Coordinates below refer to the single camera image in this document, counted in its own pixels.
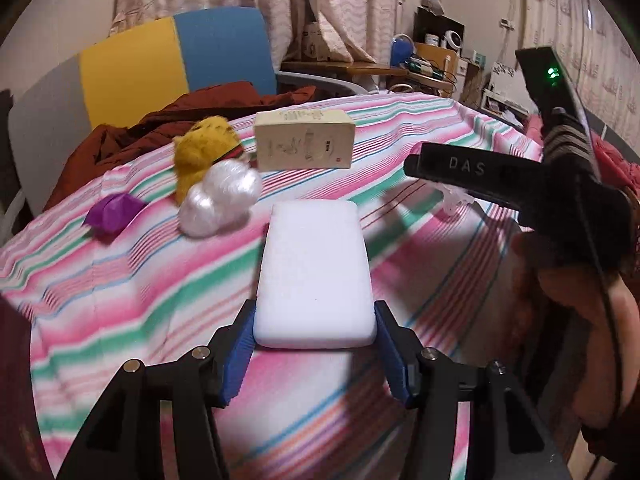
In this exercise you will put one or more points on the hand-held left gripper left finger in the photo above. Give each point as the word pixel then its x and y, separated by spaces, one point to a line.
pixel 237 360

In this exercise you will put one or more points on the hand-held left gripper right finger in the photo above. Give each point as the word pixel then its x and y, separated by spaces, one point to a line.
pixel 395 360

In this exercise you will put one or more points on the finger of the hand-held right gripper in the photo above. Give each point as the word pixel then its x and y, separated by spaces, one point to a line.
pixel 465 167

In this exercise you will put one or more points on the clear plastic piece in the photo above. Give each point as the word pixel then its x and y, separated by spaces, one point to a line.
pixel 455 200

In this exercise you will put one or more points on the white sponge block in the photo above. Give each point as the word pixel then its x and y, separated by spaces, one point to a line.
pixel 315 270

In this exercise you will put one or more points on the white plastic bag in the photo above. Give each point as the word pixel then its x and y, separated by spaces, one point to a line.
pixel 220 200

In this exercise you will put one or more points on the beige cardboard box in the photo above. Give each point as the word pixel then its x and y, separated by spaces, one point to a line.
pixel 300 145

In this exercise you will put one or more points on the purple packet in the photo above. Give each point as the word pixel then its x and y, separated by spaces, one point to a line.
pixel 112 210

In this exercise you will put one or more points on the yellow plush toy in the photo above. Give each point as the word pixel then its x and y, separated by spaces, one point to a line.
pixel 200 155

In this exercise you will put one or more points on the red cloth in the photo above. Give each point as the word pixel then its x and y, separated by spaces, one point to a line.
pixel 617 165

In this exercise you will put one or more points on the white storage box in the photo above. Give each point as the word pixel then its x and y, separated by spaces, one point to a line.
pixel 502 87

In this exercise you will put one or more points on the wooden side cabinet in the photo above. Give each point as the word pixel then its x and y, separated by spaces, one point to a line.
pixel 435 60

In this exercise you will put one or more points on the small white fan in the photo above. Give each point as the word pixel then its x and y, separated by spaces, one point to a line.
pixel 454 40

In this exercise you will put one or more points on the blue rounded object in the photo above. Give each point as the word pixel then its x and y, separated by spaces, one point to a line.
pixel 401 50

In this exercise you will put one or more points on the striped tablecloth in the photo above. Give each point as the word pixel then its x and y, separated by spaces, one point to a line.
pixel 125 285

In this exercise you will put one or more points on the wooden desk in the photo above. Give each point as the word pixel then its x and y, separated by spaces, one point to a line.
pixel 340 67

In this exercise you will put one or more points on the dark red board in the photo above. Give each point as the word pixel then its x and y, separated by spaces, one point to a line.
pixel 20 400

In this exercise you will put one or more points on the brown jacket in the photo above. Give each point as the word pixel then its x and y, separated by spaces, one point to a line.
pixel 150 125

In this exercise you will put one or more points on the grey yellow blue chair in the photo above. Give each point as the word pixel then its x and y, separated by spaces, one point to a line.
pixel 130 75

